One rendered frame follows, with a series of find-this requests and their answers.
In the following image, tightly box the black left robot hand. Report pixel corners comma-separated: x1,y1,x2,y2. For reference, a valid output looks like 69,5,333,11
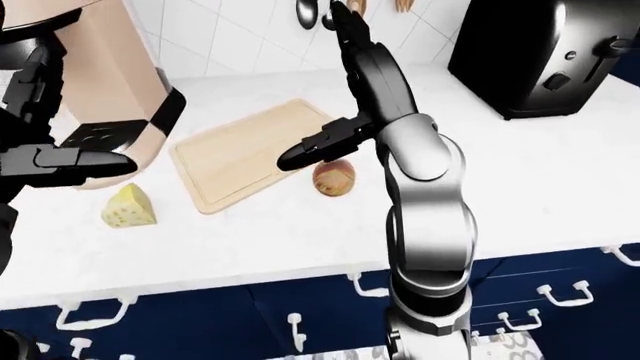
0,7,140,204

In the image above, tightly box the black hanging spoon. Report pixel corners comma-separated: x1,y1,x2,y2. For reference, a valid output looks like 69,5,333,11
322,0,339,32

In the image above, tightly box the beige and black coffee machine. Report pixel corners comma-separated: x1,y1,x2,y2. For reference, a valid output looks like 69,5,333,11
47,0,187,192

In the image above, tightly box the black toaster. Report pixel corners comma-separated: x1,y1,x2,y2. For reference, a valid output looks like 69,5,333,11
446,0,640,122

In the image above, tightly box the wooden cutting board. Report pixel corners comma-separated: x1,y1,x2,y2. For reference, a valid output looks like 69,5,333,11
169,97,347,216

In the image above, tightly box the yellow cheese wedge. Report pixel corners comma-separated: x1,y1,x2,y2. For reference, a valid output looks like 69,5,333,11
101,182,159,229

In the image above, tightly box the black hanging ladle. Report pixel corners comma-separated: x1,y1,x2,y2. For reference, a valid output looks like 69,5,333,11
294,0,320,31

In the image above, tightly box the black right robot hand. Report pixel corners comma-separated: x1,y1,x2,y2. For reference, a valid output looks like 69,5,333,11
276,0,420,173

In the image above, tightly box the white cabinet handle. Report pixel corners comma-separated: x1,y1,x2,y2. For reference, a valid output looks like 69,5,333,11
286,312,310,354
599,243,640,268
536,280,597,315
54,294,139,332
496,308,545,333
346,271,392,300

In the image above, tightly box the brown bread roll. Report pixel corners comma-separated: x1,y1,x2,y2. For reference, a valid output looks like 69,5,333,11
312,159,358,198

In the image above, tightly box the navy blue base cabinet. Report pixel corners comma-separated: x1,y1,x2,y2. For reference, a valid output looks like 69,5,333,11
0,243,640,360

